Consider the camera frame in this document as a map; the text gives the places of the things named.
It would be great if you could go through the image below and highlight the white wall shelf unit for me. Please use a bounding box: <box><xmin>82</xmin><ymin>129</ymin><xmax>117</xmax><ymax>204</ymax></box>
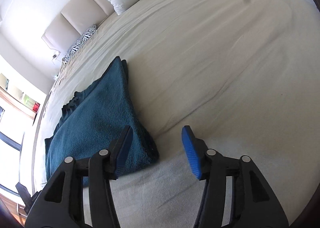
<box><xmin>1</xmin><ymin>74</ymin><xmax>37</xmax><ymax>120</ymax></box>

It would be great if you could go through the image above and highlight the red box on floor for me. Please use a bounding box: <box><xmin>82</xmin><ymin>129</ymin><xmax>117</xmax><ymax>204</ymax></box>
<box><xmin>33</xmin><ymin>102</ymin><xmax>40</xmax><ymax>113</ymax></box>

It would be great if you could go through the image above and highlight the beige padded headboard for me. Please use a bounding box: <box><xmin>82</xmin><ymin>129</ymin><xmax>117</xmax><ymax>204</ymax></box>
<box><xmin>42</xmin><ymin>0</ymin><xmax>114</xmax><ymax>53</ymax></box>

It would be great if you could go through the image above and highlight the dark teal knit sweater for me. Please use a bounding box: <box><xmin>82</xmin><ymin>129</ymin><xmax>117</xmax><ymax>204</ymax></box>
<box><xmin>45</xmin><ymin>57</ymin><xmax>159</xmax><ymax>178</ymax></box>

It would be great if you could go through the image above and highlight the zebra print pillow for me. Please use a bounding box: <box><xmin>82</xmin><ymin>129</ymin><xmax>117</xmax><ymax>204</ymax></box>
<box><xmin>62</xmin><ymin>24</ymin><xmax>98</xmax><ymax>64</ymax></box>

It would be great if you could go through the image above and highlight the bed with beige sheet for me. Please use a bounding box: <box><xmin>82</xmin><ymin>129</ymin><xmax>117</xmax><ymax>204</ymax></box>
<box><xmin>34</xmin><ymin>0</ymin><xmax>319</xmax><ymax>227</ymax></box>

